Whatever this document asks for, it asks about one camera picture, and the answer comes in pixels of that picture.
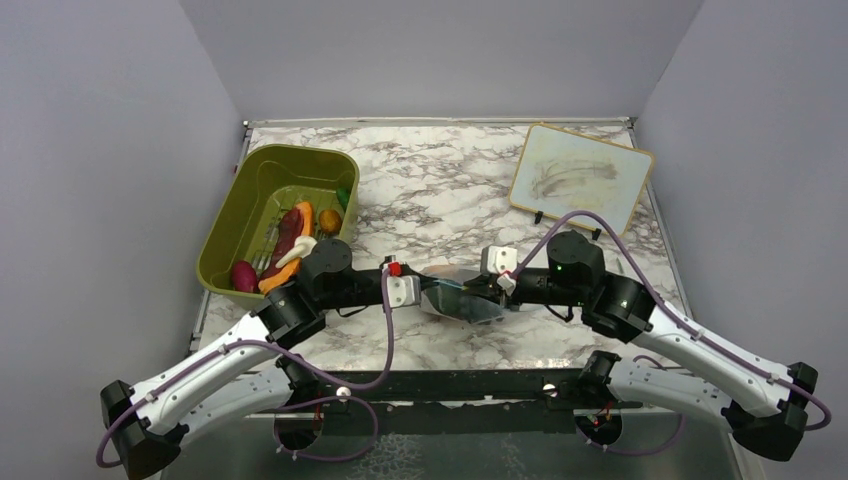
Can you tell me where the clear zip top bag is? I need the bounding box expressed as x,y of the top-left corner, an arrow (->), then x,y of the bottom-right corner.
420,264 -> 505,325

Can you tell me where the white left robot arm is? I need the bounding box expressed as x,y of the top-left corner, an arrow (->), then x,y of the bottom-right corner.
95,239 -> 437,479

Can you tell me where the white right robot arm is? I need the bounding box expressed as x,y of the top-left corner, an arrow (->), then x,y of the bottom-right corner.
463,230 -> 818,461

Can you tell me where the orange toy pumpkin slice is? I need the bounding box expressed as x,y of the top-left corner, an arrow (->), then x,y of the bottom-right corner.
258,201 -> 317,294

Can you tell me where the white toy mushroom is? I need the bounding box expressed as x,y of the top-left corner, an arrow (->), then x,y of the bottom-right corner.
274,235 -> 317,269

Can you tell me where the small orange toy fruit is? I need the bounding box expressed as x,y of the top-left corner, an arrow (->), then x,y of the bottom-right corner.
318,209 -> 343,236

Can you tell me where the red toy meat slice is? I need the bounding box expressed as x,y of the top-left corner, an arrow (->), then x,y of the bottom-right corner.
259,208 -> 304,280

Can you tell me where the red toy fruit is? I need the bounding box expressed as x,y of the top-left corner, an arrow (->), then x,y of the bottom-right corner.
230,260 -> 259,293

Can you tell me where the small green toy pepper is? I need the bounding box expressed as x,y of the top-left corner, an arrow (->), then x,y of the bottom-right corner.
336,188 -> 351,210

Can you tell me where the yellow framed whiteboard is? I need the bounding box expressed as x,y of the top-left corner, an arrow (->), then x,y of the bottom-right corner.
508,123 -> 655,235

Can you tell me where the olive green plastic bin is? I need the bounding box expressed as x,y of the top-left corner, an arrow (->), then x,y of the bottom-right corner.
196,144 -> 360,310

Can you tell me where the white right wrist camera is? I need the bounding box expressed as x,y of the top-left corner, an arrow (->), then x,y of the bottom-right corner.
480,245 -> 518,296

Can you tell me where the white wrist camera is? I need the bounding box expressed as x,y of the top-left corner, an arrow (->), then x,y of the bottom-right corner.
380,261 -> 422,311
480,245 -> 518,296

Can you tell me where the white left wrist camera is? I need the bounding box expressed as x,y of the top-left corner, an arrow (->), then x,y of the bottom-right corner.
380,261 -> 422,311

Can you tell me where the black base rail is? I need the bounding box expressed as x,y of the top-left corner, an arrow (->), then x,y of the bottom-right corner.
251,351 -> 637,439

